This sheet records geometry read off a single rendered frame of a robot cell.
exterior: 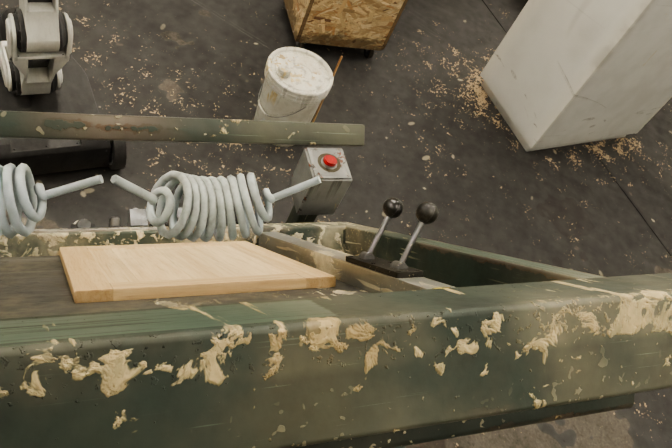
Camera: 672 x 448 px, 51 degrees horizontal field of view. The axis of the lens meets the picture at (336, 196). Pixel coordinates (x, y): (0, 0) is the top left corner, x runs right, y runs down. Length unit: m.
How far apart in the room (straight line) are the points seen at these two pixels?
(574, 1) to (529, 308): 3.06
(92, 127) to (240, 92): 2.86
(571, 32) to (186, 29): 1.88
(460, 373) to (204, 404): 0.22
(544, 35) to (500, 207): 0.90
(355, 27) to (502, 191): 1.12
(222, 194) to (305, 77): 2.45
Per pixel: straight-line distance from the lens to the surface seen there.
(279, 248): 1.65
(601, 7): 3.56
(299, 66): 3.13
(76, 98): 3.02
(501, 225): 3.49
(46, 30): 2.55
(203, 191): 0.65
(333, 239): 1.87
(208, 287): 1.19
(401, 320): 0.59
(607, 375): 0.75
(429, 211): 1.17
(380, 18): 3.70
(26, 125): 0.59
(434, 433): 0.91
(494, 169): 3.72
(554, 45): 3.74
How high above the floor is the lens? 2.34
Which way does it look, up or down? 48 degrees down
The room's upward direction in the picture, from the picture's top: 28 degrees clockwise
